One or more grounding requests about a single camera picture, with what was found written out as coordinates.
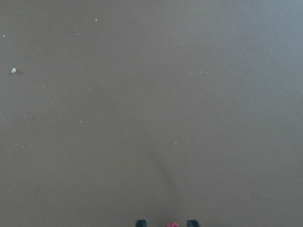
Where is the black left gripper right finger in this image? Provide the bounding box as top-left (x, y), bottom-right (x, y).
top-left (186, 219), bottom-right (199, 227)

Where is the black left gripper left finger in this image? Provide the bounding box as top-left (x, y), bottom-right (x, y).
top-left (135, 219), bottom-right (148, 227)

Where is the red strawberry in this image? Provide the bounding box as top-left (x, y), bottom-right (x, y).
top-left (166, 222), bottom-right (179, 227)

